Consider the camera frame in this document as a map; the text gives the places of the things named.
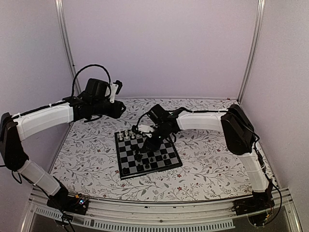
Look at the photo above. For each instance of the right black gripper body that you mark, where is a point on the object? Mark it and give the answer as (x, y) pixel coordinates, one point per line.
(157, 144)

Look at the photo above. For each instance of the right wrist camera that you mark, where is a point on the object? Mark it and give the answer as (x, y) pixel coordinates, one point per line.
(143, 130)

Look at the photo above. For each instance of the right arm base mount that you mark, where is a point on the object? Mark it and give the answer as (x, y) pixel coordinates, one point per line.
(258, 209)

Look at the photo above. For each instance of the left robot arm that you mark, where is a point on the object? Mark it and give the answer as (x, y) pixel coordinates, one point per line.
(23, 135)

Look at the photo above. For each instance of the left aluminium frame post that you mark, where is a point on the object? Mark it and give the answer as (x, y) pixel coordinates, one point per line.
(65, 36)

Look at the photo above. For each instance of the black chess rook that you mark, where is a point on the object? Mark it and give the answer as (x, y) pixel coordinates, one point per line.
(125, 170)

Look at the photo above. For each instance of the pile of black chess pieces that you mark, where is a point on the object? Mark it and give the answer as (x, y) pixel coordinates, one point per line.
(138, 156)

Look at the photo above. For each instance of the aluminium frame post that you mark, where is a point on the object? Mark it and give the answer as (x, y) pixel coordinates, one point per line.
(254, 44)
(65, 36)

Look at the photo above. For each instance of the floral patterned table mat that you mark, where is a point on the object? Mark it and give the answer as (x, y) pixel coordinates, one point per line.
(87, 162)

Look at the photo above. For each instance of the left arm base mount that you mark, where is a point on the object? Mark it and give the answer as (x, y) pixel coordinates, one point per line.
(62, 201)

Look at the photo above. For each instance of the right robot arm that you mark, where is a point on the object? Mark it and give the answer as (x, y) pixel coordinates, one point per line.
(218, 149)

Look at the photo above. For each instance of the front aluminium rail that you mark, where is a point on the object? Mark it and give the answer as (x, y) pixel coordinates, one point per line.
(108, 215)

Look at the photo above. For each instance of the right aluminium frame post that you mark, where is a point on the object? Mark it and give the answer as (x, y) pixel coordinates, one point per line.
(254, 44)

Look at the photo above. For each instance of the black and grey chessboard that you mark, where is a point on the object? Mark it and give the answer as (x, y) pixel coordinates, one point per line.
(125, 158)

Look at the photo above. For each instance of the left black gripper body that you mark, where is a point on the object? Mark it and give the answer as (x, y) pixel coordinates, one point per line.
(99, 109)

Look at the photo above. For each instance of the row of white chess pieces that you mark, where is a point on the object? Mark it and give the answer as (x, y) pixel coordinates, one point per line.
(126, 135)

